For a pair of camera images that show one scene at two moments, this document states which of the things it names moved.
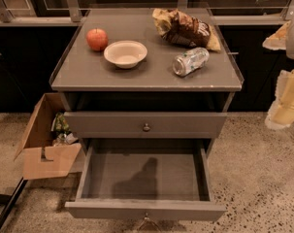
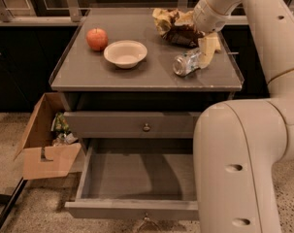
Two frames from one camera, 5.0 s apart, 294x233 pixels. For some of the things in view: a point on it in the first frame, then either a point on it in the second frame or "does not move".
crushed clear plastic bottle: x=190 y=59 does not move
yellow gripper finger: x=278 y=40 → x=208 y=19
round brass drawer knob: x=147 y=128 does not move
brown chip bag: x=179 y=25 does not move
